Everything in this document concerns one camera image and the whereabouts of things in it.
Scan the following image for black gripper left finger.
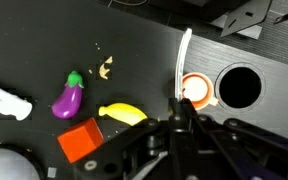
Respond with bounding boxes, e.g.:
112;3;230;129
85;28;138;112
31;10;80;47
73;98;186;180

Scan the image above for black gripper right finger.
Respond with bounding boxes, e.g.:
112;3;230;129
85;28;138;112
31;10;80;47
183;99;288;180

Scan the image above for clear plastic fork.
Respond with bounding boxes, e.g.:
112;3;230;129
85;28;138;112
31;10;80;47
174;28;194;102

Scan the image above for small orange cup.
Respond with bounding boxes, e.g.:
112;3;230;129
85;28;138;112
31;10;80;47
180;72;220;111

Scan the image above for yellow toy banana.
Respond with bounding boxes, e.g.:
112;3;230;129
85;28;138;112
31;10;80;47
98;102;149;127

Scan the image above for red cube block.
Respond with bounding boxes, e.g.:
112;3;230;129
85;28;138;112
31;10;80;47
57;117;105;164

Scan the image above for tan crumb scraps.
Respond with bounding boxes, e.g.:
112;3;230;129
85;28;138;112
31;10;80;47
88;42;114;81

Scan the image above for purple toy eggplant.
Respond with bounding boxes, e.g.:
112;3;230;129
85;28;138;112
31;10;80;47
51;70;85;120

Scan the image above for small grey square scrap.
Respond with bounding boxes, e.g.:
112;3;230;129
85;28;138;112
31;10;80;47
47;166;58;179

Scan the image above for white cylinder tube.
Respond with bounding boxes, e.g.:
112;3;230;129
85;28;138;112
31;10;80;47
0;79;34;122

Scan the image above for black metal bracket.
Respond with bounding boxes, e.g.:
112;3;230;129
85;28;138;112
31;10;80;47
211;0;274;40

